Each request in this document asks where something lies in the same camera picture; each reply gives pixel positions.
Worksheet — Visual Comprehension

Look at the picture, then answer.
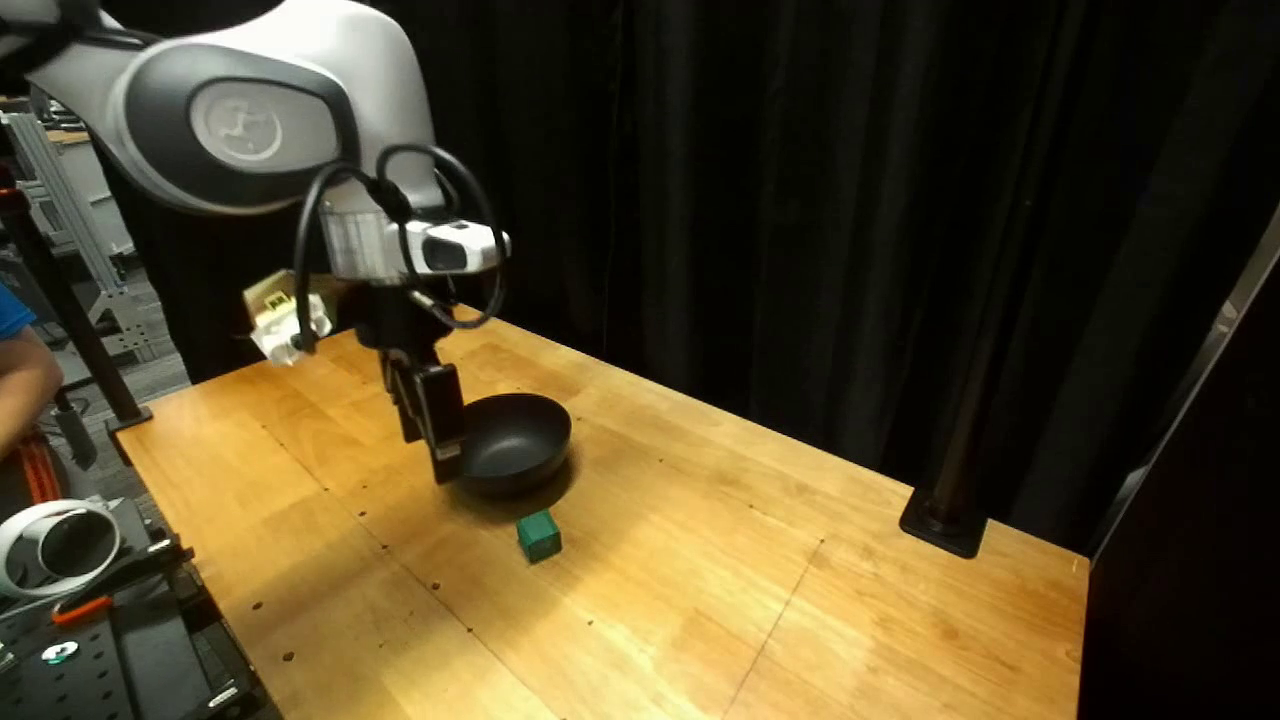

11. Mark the black stand pole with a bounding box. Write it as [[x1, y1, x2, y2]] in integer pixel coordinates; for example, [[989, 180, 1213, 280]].
[[897, 198, 1280, 560]]

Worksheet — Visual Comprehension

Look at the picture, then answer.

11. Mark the person arm blue sleeve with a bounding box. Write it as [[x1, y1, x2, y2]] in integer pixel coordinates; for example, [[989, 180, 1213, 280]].
[[0, 280, 63, 455]]

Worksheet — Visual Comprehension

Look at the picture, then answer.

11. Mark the black looped cable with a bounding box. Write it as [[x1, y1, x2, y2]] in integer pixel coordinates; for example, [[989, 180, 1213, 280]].
[[293, 139, 514, 356]]

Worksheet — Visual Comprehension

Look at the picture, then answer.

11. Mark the black bowl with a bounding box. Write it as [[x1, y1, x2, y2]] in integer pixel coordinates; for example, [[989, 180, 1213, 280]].
[[452, 390, 577, 505]]

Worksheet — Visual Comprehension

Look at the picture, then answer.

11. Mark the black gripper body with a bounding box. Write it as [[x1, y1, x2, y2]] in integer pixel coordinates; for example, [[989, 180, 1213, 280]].
[[347, 277, 463, 369]]

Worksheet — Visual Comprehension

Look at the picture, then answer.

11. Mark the black perforated side table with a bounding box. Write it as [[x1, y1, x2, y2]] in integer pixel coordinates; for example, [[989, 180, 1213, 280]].
[[0, 495, 286, 720]]

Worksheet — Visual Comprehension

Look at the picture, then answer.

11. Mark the white paper label tag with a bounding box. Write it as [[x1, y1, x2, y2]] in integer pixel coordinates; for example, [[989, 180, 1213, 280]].
[[242, 266, 338, 374]]

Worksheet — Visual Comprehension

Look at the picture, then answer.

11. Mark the black curtain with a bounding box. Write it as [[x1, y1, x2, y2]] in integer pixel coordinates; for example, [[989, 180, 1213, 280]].
[[98, 0, 1280, 557]]

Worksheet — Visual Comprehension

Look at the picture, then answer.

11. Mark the grey metal rack frame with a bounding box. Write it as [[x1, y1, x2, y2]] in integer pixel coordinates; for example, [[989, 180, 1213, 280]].
[[0, 92, 157, 431]]

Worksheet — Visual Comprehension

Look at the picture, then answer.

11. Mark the green cube block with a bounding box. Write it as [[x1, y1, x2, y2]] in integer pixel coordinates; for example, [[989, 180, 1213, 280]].
[[514, 509, 565, 567]]

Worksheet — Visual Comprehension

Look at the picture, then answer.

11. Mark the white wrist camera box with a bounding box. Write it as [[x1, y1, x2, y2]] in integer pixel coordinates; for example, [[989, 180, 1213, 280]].
[[401, 218, 516, 280]]

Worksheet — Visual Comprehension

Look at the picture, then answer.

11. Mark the orange handled tool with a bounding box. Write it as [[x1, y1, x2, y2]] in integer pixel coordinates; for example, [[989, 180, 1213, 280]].
[[50, 592, 121, 634]]

